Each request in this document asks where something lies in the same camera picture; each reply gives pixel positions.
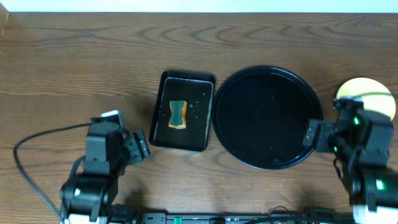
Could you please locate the orange green scrub sponge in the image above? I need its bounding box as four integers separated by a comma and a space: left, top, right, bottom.
169, 100, 187, 129

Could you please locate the yellow plate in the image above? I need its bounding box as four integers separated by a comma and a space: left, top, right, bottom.
336, 78, 397, 120

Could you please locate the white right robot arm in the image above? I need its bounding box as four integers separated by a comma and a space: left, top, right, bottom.
303, 117, 397, 223

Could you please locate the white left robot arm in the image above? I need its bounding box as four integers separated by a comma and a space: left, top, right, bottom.
60, 131, 150, 223

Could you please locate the black round tray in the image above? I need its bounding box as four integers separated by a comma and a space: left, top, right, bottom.
211, 65, 323, 170

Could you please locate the black rectangular tray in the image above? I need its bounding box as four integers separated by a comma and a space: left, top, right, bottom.
149, 70, 216, 152

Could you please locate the black control box with cables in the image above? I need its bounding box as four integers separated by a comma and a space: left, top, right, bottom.
139, 206, 356, 224

